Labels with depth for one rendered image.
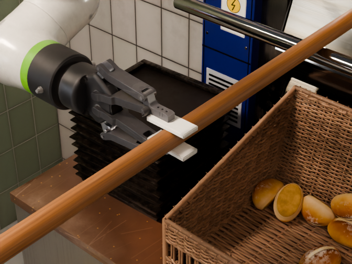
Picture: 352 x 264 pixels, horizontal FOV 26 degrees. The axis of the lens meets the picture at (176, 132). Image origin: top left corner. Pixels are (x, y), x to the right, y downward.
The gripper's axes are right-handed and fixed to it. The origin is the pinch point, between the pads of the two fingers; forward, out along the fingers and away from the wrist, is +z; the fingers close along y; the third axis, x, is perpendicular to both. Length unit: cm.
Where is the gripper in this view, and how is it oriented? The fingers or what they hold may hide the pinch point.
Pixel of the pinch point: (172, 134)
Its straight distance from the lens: 106.1
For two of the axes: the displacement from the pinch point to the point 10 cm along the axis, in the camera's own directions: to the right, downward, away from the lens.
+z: 7.4, 3.8, -5.5
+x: -6.7, 4.2, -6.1
